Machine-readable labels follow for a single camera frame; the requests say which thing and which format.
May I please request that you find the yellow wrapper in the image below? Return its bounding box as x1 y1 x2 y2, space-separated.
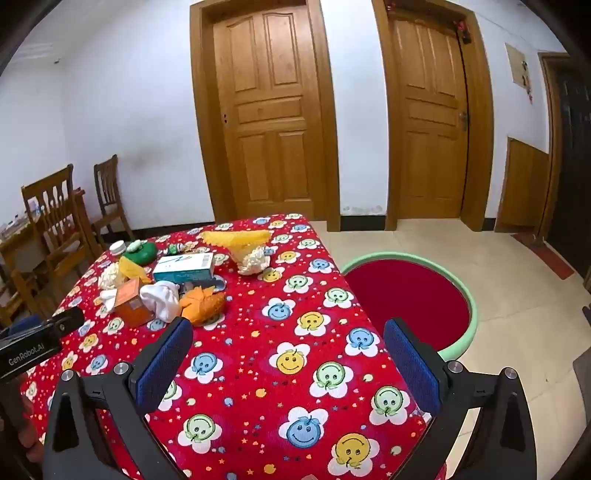
117 256 153 284

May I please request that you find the beige wall box cover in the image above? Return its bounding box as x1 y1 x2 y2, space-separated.
504 42 534 104

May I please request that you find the white sock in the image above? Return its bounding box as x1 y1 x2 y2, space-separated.
140 281 183 321

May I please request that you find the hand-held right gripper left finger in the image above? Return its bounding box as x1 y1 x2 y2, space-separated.
42 318 195 480

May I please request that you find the person's left hand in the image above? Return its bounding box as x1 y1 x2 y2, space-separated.
14 398 49 467

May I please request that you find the orange box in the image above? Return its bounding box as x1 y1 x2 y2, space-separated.
113 279 153 326

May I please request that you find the yellow spiky sponge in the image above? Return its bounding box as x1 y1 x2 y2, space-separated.
201 229 273 259

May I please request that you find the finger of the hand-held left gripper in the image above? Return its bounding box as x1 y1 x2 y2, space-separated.
52 307 86 334

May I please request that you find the low wooden wall panel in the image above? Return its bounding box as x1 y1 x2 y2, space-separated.
494 136 550 234

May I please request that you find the white tissue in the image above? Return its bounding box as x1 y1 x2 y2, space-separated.
98 263 127 289
238 247 271 276

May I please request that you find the dark door with wooden frame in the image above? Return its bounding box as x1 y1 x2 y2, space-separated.
538 52 591 287

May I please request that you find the red flower printed tablecloth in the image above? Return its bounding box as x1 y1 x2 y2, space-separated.
21 213 444 480

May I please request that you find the green flower-shaped container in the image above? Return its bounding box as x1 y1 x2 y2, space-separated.
126 240 158 265

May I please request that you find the wooden chair near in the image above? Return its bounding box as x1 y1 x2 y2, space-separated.
0 189 88 324

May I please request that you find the red basin with green rim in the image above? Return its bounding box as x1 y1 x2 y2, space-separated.
342 251 478 361

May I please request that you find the wooden panel door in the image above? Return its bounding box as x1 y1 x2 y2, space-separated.
189 0 342 232

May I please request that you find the teal and white box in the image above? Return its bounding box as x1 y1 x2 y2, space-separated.
152 252 215 284

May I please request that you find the wooden door with metal handle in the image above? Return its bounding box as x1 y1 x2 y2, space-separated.
372 0 495 232

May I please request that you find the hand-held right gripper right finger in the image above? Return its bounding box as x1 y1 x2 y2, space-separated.
384 318 539 480

